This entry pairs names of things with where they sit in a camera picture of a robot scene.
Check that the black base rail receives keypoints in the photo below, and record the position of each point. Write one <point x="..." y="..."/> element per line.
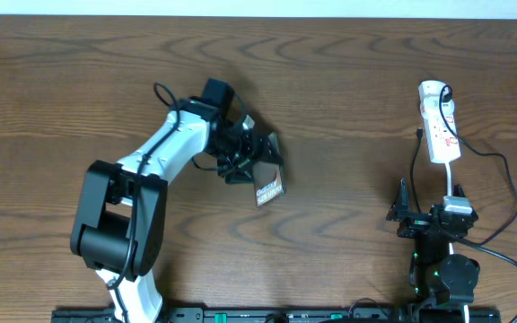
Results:
<point x="198" y="315"/>

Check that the white power strip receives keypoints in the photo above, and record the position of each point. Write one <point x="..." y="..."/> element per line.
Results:
<point x="437" y="108"/>

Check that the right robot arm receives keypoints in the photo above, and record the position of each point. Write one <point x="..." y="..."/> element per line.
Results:
<point x="444" y="281"/>

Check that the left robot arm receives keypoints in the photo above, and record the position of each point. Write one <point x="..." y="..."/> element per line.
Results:
<point x="120" y="218"/>

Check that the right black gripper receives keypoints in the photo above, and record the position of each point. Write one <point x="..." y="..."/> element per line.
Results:
<point x="399" y="211"/>

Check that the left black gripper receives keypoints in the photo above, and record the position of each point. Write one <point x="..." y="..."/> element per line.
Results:
<point x="265" y="154"/>

